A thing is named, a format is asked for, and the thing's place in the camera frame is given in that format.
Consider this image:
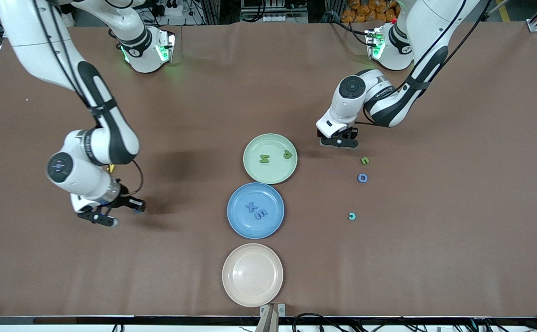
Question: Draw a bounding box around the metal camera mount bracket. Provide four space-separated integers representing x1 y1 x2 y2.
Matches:
256 303 286 332

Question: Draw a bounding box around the long white power strip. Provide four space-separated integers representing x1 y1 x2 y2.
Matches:
263 14 308 23

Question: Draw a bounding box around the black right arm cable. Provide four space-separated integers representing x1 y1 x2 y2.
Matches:
33 0 145 196

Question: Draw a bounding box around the blue plate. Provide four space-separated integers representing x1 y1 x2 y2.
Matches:
227 182 286 240

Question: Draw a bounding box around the orange bag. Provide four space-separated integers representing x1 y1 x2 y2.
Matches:
341 0 399 24

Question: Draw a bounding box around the beige plate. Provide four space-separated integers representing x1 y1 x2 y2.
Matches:
222 243 284 308

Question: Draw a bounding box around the black cable bundle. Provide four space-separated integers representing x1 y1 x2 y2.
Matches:
292 311 537 332

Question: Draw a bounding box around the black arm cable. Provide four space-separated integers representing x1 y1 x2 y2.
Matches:
33 0 145 196
363 0 493 127

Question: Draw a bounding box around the light green plate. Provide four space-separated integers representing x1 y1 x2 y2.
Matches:
243 133 298 185

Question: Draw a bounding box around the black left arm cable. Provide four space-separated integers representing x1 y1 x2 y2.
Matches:
363 0 493 127

